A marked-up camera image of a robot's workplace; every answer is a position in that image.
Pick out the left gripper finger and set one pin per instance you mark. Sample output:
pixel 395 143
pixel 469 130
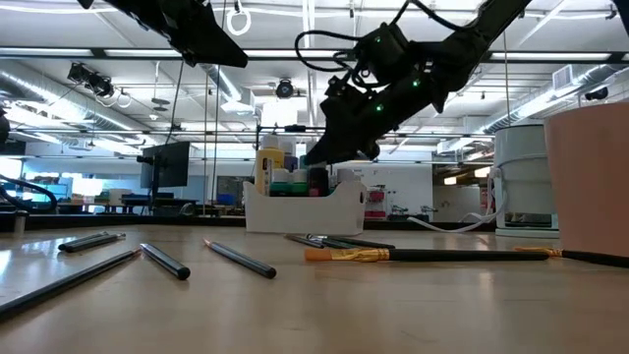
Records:
pixel 218 51

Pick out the large light blue paint bottle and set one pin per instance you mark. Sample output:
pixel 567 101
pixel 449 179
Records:
pixel 303 162

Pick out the large purple paint bottle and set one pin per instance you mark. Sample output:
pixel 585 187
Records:
pixel 291 163

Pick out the green paint bottle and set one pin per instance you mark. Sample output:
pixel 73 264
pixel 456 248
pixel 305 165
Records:
pixel 300 188

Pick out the large yellow paint bottle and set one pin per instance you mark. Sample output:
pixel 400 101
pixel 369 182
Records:
pixel 274 162

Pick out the small teal paint bottle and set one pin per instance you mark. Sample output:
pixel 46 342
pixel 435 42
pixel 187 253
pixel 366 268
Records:
pixel 280 188

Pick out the thin black paintbrush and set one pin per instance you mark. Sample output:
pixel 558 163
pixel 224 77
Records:
pixel 103 241
pixel 74 281
pixel 304 241
pixel 363 243
pixel 78 241
pixel 339 244

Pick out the black paintbrush orange ferrule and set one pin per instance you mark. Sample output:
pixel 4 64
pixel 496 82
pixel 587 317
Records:
pixel 241 258

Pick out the black paintbrush silver ferrule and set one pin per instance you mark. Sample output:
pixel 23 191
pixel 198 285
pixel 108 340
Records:
pixel 164 259

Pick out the peach plastic cup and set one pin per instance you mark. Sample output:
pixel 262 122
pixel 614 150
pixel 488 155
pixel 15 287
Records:
pixel 589 187

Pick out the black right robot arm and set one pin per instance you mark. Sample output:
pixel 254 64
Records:
pixel 467 44

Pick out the black overhead light bar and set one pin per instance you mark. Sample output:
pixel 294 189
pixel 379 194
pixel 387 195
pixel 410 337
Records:
pixel 98 52

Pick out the white plastic bin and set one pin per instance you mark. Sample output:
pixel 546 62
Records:
pixel 304 216

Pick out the black monitor on stand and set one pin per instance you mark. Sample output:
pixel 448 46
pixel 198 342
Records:
pixel 169 164

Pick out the white cylindrical desk device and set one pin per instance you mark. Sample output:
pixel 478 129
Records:
pixel 523 167

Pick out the white ceiling vent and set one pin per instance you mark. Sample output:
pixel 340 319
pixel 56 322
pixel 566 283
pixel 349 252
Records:
pixel 562 77

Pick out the silver ventilation duct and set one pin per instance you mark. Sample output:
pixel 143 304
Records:
pixel 221 81
pixel 540 105
pixel 49 100

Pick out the black ceiling camera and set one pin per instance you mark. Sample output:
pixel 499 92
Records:
pixel 597 93
pixel 98 84
pixel 284 89

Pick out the white short post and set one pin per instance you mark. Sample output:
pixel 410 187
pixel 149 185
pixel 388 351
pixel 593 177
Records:
pixel 19 223

